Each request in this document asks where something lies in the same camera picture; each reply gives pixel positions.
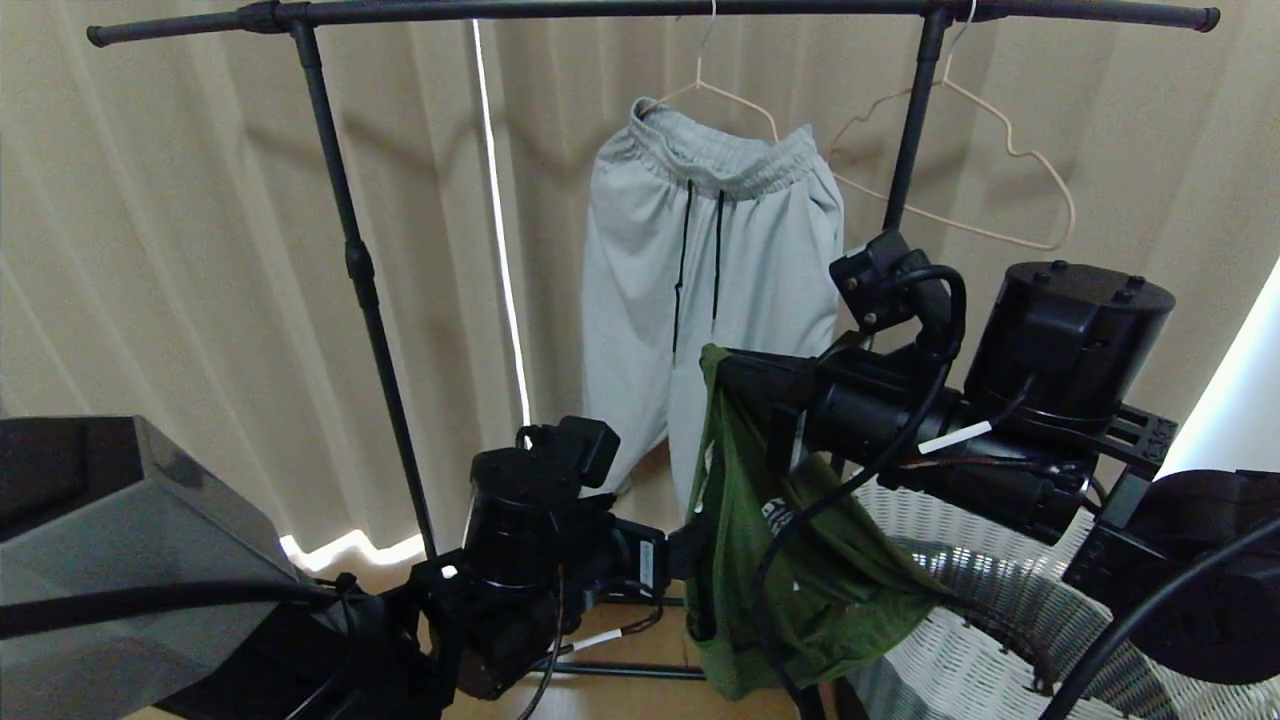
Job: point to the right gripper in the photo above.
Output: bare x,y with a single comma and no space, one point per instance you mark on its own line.
860,420

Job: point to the white laundry basket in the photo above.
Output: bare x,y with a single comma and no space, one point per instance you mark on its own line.
960,660

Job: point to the pale grey shorts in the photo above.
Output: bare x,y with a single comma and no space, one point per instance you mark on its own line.
650,300

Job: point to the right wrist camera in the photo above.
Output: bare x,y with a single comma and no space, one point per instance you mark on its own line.
880,280

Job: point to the pink clothes hanger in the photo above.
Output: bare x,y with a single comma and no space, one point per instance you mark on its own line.
960,221
735,100

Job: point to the black clothes rack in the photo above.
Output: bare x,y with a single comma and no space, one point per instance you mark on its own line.
600,10

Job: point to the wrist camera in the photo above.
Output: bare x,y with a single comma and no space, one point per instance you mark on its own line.
580,445
880,280

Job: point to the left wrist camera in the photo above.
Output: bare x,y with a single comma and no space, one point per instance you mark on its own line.
580,445

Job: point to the green garment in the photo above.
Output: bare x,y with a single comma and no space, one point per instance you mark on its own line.
800,590

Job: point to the beige curtain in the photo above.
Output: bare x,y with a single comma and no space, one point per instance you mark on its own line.
180,250

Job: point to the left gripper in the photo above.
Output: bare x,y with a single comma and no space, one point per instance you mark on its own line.
625,560

